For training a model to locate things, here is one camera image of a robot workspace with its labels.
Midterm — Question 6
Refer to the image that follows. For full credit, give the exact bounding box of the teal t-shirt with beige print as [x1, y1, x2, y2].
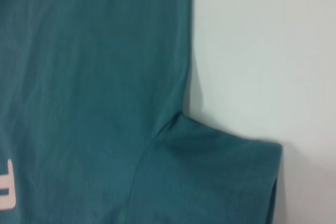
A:
[0, 0, 283, 224]

